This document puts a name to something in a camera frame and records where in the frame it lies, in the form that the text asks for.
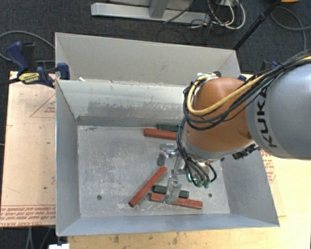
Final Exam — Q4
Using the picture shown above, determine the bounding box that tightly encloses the dark green flat block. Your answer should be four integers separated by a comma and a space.
156, 124, 180, 132
151, 185, 190, 200

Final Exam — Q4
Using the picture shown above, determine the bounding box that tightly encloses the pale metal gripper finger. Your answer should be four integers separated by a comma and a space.
163, 175, 183, 205
156, 142, 177, 168

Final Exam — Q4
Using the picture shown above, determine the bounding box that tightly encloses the grey metal bin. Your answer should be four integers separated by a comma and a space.
44, 32, 290, 248

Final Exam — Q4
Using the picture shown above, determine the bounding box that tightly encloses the red-brown flat block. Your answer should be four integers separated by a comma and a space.
128, 164, 168, 210
143, 127, 178, 141
147, 193, 204, 210

